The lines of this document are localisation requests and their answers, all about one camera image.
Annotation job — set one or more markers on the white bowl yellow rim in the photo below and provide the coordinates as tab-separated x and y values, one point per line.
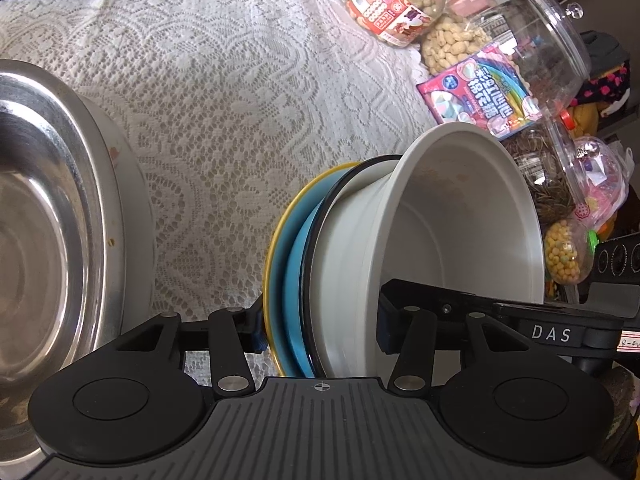
275	270

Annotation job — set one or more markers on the clear jar of sunflower seeds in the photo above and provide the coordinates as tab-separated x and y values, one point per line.
550	180

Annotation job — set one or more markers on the stainless steel bowl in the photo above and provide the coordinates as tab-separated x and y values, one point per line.
45	220

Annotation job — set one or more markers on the pink plastic bag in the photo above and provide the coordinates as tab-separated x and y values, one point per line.
605	180

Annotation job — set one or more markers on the blue bowl black rim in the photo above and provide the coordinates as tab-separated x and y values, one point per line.
300	285

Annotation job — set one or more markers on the pink candy packet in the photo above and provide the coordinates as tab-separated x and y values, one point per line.
480	90

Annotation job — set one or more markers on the dark hanging jacket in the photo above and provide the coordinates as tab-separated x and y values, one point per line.
602	70

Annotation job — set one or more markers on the peanut jar red label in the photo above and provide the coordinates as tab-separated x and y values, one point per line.
400	5

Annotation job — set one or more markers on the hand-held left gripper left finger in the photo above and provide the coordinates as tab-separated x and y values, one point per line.
257	341

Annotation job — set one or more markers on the large white printed bowl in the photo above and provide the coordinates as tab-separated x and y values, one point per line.
137	230

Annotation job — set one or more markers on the white lace tablecloth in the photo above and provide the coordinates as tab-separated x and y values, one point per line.
225	85

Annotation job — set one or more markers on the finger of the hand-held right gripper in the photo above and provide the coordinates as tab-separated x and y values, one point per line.
425	297

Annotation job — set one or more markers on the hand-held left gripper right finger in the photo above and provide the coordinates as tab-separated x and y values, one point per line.
387	330

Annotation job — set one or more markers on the white plastic tub orange label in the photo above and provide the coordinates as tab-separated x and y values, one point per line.
450	220

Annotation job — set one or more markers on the large clear lidded jar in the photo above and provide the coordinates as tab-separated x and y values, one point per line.
525	20

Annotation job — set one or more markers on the green gumball dispenser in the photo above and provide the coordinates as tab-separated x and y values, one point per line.
565	255

